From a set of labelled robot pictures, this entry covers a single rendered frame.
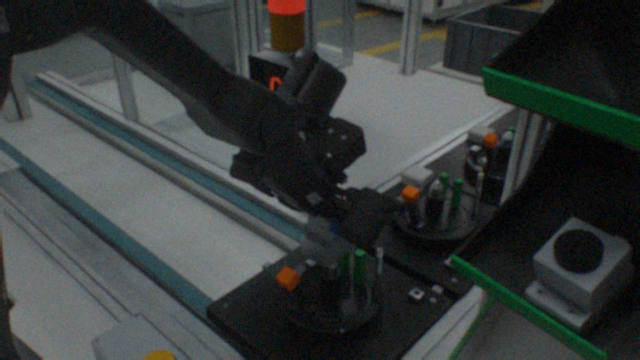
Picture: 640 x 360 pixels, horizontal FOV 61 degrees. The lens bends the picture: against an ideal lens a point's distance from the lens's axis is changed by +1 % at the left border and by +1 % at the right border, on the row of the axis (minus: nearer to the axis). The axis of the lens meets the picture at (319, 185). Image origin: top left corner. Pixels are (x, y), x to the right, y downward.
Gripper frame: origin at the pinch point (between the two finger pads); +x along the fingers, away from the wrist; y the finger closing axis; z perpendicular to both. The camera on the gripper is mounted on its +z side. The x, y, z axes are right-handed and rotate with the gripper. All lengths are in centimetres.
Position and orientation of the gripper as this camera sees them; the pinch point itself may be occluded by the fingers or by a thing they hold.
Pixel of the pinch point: (334, 210)
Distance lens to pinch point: 66.0
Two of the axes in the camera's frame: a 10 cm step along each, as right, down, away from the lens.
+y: -7.3, -3.6, 5.8
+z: 5.4, -8.2, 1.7
